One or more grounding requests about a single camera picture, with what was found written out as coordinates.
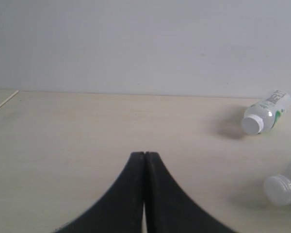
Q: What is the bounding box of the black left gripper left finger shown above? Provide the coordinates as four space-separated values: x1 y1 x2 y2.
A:
56 152 145 233

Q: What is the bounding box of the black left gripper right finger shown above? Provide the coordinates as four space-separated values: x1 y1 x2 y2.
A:
145 152 233 233

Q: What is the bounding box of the clear green-label water bottle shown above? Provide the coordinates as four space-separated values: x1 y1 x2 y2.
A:
241 90 291 135

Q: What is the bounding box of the clear floral-label tea bottle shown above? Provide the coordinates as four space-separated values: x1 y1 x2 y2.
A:
263 162 291 206

